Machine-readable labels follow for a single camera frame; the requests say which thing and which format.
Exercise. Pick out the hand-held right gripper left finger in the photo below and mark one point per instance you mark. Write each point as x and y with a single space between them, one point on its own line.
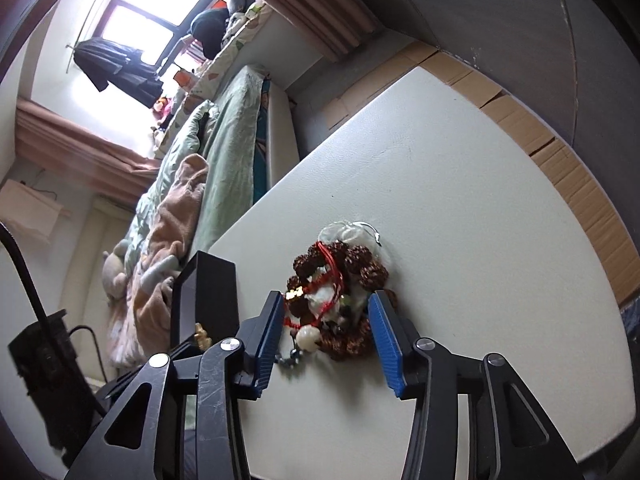
270 345

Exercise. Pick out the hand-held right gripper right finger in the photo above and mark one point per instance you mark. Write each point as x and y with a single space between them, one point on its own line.
385 345

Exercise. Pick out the large white bead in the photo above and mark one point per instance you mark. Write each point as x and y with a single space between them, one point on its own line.
307 339

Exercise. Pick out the black jewelry box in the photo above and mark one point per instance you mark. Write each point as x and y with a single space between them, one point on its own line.
215 300

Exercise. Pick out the thin silver bangle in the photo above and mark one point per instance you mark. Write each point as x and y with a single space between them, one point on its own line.
373 232

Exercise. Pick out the small gold charm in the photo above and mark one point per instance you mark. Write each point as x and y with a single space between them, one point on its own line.
201 336

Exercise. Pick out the beige plush toy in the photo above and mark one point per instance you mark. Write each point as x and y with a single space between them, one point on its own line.
115 272

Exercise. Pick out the white padded headboard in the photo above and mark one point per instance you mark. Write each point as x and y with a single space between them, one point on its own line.
95 260

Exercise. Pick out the pink fleece blanket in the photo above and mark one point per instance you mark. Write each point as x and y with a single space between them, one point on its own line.
170 220

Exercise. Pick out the beige hanging towel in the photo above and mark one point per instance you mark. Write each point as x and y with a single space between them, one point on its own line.
30 210

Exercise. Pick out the white low table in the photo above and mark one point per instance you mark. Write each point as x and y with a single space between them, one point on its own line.
450 185

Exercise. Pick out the green quilt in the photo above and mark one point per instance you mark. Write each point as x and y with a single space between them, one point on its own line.
232 150

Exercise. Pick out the pink curtain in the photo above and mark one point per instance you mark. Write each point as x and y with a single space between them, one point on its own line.
65 145
310 5

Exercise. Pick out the cardboard floor sheets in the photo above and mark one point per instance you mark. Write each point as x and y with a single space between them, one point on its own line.
575 185

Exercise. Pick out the pink toy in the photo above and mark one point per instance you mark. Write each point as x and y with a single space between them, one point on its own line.
162 107

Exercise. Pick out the patterned window seat cushion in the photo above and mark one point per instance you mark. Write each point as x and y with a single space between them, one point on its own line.
210 70

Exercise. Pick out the orange box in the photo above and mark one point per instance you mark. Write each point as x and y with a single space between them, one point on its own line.
180 77

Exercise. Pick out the hanging black clothes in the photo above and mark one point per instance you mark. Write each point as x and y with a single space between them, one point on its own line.
116 66

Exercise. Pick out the black bag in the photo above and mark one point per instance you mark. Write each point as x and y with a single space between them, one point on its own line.
210 30

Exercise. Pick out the metal clothes rail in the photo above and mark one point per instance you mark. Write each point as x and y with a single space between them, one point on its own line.
87 15

